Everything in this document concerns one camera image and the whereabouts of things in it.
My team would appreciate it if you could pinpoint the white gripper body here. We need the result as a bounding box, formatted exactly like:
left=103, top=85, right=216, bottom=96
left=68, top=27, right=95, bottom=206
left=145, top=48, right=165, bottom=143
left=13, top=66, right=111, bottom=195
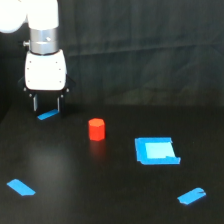
left=18, top=50, right=75, bottom=91

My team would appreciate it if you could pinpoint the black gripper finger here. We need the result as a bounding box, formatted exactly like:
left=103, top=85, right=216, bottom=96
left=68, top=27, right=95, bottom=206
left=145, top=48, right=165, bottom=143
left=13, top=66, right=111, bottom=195
left=57, top=94, right=65, bottom=117
left=32, top=94, right=39, bottom=115

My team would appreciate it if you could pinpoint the red hexagonal block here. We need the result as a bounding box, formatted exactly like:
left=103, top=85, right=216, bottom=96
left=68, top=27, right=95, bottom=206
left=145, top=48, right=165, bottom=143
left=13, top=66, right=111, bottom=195
left=88, top=118, right=106, bottom=141

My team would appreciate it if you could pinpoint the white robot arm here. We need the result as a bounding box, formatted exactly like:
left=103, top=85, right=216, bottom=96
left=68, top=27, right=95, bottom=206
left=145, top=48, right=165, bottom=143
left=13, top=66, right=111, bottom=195
left=0, top=0, right=74, bottom=120

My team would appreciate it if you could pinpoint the blue tape strip back left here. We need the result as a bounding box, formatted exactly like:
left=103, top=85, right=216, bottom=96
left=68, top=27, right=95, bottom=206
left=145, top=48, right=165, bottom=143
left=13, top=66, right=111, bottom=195
left=37, top=109, right=59, bottom=120

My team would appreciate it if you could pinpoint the blue tape strip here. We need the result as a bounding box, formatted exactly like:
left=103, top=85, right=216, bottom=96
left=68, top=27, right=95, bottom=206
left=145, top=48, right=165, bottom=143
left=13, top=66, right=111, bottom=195
left=37, top=109, right=59, bottom=120
left=177, top=187, right=206, bottom=205
left=7, top=179, right=35, bottom=196

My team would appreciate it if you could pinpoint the black backdrop curtain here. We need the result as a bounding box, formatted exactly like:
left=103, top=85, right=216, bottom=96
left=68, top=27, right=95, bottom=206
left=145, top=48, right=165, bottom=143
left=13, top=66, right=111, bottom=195
left=0, top=0, right=224, bottom=108

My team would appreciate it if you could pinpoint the blue tape strip front left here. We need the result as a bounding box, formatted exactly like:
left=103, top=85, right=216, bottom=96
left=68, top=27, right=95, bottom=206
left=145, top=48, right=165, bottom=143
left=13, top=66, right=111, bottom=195
left=7, top=179, right=35, bottom=196

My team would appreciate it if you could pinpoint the blue tape square marker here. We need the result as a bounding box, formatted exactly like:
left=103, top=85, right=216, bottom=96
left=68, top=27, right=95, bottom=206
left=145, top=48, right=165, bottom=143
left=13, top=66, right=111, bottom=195
left=135, top=137, right=181, bottom=165

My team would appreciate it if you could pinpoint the blue tape strip front right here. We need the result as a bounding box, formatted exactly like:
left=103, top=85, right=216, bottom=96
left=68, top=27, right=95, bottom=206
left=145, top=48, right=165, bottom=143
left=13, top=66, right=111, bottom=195
left=177, top=187, right=206, bottom=205

